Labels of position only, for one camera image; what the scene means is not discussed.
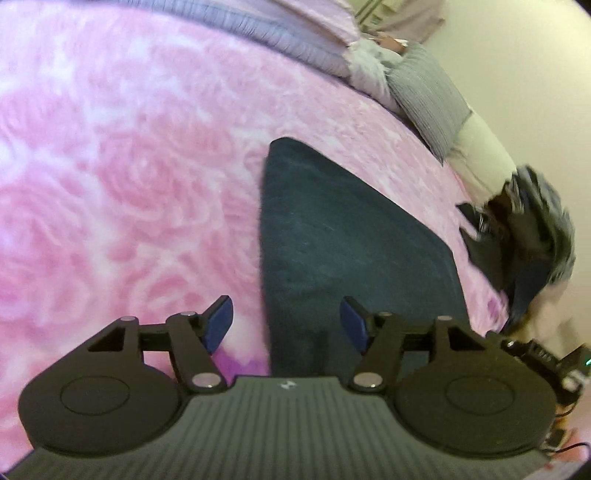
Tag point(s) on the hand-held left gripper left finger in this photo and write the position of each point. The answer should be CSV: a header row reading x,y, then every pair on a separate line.
x,y
217,323

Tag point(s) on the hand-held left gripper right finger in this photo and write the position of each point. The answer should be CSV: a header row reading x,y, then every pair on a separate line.
x,y
353,325

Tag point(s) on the black pants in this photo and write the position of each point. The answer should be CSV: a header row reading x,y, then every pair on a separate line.
x,y
346,240

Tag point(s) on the dark blue jeans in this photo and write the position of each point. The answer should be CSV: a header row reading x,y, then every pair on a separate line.
x,y
526,286

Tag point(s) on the black white striped garment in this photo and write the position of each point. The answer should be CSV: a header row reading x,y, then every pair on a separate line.
x,y
483,224

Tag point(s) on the pink rose print blanket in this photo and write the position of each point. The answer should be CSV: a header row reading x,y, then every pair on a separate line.
x,y
115,184

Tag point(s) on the cream pillow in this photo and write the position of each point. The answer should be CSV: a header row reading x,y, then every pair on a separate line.
x,y
480,152

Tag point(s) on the grey plaid pillow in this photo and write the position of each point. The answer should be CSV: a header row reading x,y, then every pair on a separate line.
x,y
429,101

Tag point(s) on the lilac striped duvet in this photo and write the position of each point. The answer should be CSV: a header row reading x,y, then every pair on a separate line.
x,y
277,32

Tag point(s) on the pink fleece blanket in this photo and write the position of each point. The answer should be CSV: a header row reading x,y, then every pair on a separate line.
x,y
318,18

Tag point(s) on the pink hanging towel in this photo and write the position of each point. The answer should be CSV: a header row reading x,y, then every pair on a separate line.
x,y
415,18

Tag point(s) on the white shelf rack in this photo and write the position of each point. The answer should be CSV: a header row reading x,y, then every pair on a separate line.
x,y
369,11

